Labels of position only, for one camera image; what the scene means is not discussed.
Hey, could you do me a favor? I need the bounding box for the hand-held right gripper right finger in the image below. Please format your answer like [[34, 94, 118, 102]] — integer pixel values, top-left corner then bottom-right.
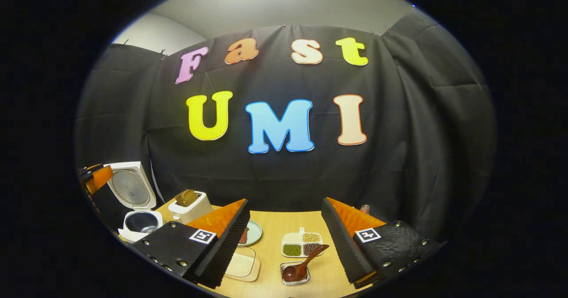
[[320, 196, 445, 290]]

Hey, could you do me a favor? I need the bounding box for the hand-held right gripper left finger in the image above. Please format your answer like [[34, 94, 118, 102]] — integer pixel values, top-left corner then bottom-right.
[[132, 198, 251, 290]]

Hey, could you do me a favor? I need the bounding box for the white rice cooker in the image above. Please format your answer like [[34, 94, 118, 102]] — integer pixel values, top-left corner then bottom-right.
[[106, 161, 164, 244]]

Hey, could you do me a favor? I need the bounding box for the metal chopstick holder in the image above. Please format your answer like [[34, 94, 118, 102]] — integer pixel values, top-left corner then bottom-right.
[[280, 261, 312, 287]]

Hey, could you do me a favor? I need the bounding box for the brown wooden spoon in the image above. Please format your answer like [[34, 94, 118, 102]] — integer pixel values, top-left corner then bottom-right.
[[282, 244, 331, 284]]

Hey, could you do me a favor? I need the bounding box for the pale green plate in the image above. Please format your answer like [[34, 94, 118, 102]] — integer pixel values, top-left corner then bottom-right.
[[238, 220, 263, 247]]

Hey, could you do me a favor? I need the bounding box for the clear plastic box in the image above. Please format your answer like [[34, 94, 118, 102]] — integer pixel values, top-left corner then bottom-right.
[[224, 246, 261, 283]]

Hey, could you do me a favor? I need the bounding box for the white toaster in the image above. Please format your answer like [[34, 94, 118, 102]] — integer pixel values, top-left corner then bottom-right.
[[168, 191, 214, 225]]

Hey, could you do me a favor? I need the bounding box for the white divided tray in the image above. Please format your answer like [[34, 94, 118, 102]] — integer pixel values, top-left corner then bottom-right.
[[281, 227, 324, 259]]

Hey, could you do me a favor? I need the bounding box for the black backdrop cloth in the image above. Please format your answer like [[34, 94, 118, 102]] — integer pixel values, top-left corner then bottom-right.
[[75, 12, 497, 241]]

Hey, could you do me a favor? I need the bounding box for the white power cable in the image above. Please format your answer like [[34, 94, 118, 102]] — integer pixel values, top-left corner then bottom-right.
[[149, 160, 159, 197]]

